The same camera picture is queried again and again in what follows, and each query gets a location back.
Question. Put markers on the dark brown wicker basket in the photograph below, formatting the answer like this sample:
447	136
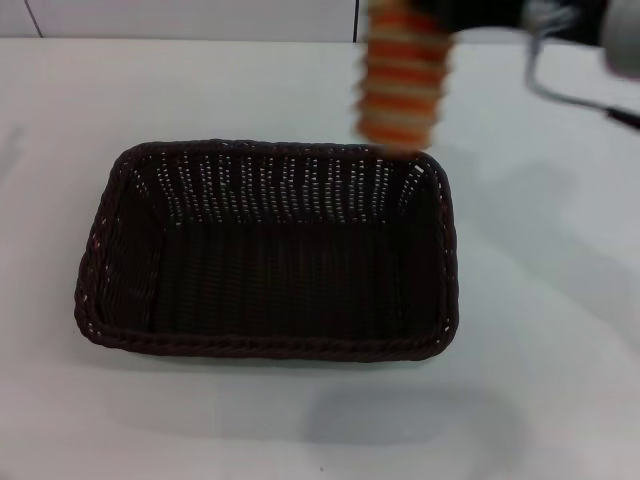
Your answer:
270	260

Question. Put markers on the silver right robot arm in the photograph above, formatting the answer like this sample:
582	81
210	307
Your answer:
625	35

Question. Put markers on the orange striped spiral bread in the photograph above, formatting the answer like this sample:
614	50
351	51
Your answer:
400	80

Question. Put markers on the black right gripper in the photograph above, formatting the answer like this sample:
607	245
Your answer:
485	12

